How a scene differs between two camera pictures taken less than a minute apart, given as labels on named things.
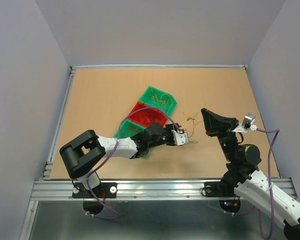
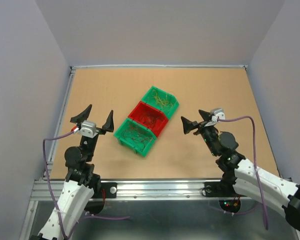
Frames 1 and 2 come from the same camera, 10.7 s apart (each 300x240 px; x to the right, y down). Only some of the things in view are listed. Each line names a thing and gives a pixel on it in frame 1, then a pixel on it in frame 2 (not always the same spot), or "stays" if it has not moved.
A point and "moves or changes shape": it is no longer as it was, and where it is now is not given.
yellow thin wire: x=155 y=98 moves or changes shape
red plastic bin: x=146 y=117 stays
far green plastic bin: x=159 y=99 stays
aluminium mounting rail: x=151 y=189 stays
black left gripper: x=169 y=127 -> x=108 y=125
